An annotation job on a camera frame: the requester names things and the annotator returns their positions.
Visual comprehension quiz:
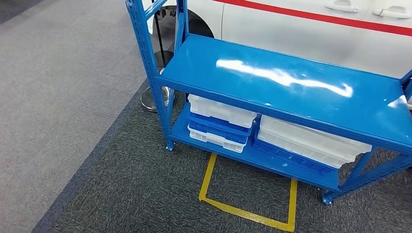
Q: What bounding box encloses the blue metal shelf rack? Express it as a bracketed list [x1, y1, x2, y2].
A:
[125, 0, 412, 205]

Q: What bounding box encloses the yellow floor tape square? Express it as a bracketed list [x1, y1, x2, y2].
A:
[198, 153, 298, 233]

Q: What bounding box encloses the white car red stripe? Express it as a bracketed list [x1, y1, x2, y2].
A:
[141, 0, 412, 112]

